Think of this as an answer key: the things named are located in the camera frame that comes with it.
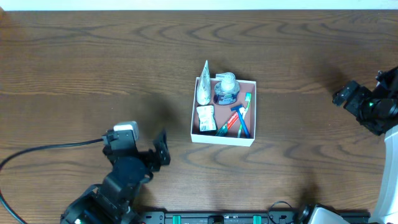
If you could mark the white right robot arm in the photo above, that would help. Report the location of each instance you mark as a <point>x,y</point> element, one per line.
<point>376,110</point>

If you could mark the white shampoo tube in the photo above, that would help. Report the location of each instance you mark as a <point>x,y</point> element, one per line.
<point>203,92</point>

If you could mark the blue disposable razor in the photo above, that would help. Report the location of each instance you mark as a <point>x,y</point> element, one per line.
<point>245,129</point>

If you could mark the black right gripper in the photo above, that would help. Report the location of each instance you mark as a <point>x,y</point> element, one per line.
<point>347,94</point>

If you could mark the green white soap packet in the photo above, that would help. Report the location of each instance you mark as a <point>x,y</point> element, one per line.
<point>206,116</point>

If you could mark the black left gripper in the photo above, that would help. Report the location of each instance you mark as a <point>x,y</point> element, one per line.
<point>154,156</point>

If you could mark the white cardboard box pink inside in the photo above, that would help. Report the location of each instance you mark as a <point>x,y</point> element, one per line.
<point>222,114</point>

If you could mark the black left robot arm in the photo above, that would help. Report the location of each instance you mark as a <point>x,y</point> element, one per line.
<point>111,201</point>

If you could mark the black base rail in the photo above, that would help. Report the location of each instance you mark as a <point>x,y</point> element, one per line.
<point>319,215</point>

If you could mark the red green toothpaste tube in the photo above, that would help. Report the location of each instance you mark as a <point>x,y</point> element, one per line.
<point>227,126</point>

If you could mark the clear spray bottle blue liquid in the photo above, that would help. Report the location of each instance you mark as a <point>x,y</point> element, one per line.
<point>227,89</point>

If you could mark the green white toothbrush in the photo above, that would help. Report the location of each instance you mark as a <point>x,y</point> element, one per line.
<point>243,112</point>

